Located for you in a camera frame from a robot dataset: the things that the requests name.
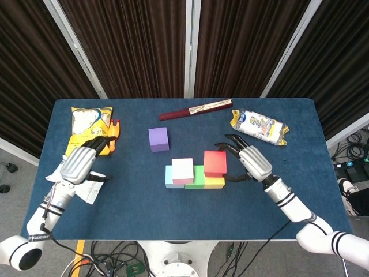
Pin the black power unit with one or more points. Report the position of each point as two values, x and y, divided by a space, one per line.
351 171

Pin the brown curtain panel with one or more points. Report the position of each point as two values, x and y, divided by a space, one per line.
337 57
129 49
26 72
242 43

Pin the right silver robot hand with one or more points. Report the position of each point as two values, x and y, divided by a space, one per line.
256 164

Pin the yellow cube block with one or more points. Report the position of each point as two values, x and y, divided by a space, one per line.
214 183

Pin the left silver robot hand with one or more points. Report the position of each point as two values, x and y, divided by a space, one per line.
78 166

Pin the small black floor object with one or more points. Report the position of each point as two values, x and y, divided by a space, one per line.
11 167
4 189

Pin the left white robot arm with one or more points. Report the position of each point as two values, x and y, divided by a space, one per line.
49 210

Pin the light blue foam cube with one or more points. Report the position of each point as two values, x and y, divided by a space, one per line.
169 179

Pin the red foam cube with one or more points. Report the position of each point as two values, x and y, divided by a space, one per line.
214 163

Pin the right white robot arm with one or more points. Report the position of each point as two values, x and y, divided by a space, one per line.
291 205

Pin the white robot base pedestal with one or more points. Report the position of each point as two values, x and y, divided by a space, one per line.
178 259

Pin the yellow snack bag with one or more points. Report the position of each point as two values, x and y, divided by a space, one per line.
86 124

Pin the white partition post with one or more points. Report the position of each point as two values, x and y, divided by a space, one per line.
291 46
75 46
348 130
191 49
17 150

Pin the blue felt table cover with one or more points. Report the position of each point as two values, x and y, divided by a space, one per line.
161 216

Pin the black trouser leg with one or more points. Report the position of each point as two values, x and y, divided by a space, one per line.
360 200

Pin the green foam cube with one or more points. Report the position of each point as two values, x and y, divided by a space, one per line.
199 179

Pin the yellow rubber chicken toy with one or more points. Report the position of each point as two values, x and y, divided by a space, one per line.
114 128

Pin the white snack bag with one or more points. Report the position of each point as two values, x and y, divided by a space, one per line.
89 191

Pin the dark red folded fan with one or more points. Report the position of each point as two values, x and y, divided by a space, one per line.
178 113

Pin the person's white shoe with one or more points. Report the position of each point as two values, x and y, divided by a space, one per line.
347 190

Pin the clear pack of white rolls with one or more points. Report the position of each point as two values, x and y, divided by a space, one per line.
259 125

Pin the pink foam cube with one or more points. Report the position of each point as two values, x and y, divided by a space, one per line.
183 170

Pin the purple foam cube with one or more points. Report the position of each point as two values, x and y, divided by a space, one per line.
158 138

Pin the green circuit board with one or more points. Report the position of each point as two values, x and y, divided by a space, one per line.
134 269

